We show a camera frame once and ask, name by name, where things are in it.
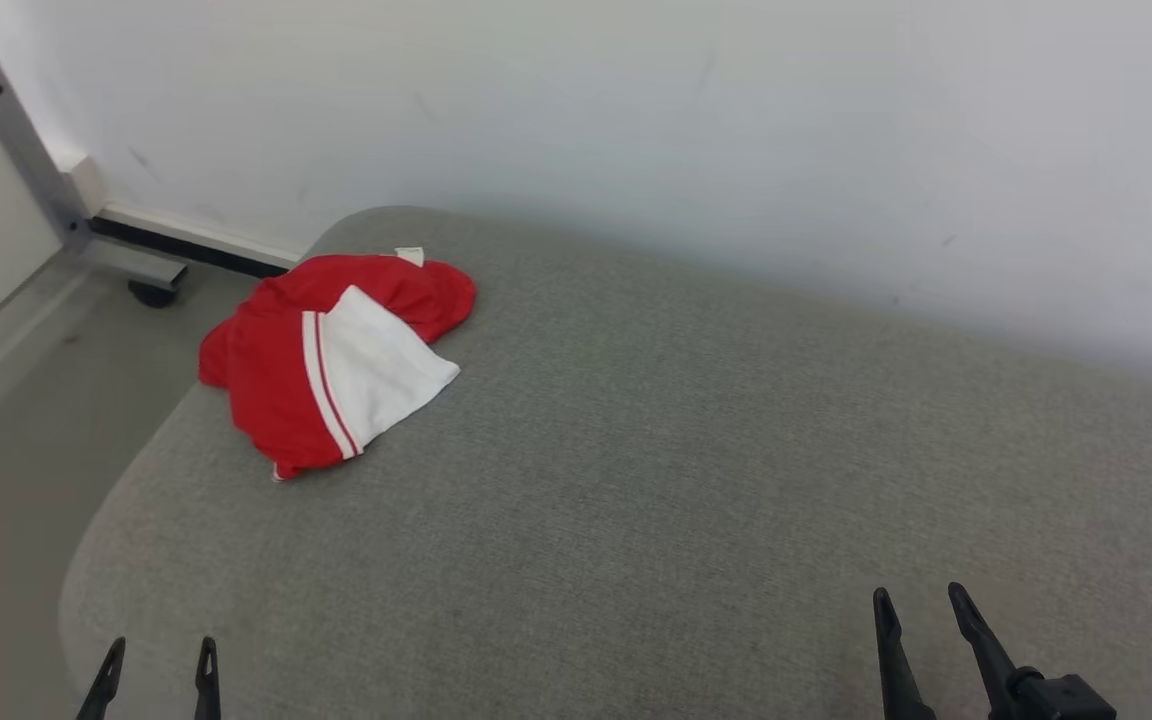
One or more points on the grey metal frame bracket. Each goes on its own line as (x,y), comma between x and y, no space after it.
(31,160)

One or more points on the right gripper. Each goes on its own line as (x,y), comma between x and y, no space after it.
(1061,700)

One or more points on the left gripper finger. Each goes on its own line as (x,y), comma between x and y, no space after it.
(104,685)
(207,685)

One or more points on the black caster wheel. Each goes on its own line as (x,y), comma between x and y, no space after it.
(151,294)

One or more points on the white and black baseboard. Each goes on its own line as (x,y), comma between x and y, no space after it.
(196,245)

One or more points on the red and white basketball jersey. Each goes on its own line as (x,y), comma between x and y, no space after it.
(276,370)

